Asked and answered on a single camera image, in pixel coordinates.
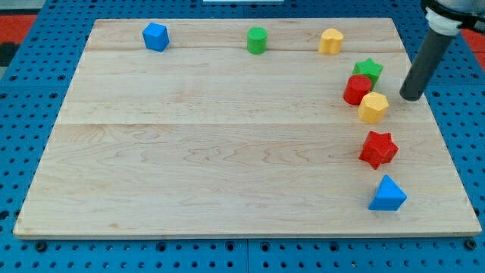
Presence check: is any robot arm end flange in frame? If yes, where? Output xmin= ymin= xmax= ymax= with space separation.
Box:
xmin=421 ymin=0 xmax=484 ymax=36

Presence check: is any wooden board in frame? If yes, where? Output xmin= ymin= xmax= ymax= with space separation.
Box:
xmin=14 ymin=18 xmax=482 ymax=240

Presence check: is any red star block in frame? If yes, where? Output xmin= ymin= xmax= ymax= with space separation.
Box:
xmin=358 ymin=131 xmax=399 ymax=170

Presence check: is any green star block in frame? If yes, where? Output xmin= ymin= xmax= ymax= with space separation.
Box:
xmin=352 ymin=58 xmax=383 ymax=89

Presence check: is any green cylinder block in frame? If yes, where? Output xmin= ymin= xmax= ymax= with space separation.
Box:
xmin=246 ymin=27 xmax=268 ymax=55

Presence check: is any red cylinder block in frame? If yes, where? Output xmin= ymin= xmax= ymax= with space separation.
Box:
xmin=343 ymin=74 xmax=372 ymax=105

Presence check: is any yellow heart block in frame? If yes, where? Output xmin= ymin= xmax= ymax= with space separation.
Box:
xmin=318 ymin=28 xmax=344 ymax=55

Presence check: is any blue cube block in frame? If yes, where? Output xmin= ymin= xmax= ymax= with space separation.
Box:
xmin=142 ymin=23 xmax=170 ymax=52

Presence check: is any yellow hexagon block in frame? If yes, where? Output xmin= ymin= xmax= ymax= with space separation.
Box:
xmin=358 ymin=92 xmax=389 ymax=124

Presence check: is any blue triangle block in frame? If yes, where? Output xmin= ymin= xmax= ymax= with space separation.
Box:
xmin=368 ymin=175 xmax=408 ymax=211

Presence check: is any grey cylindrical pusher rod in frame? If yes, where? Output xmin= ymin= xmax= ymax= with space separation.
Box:
xmin=399 ymin=29 xmax=454 ymax=101

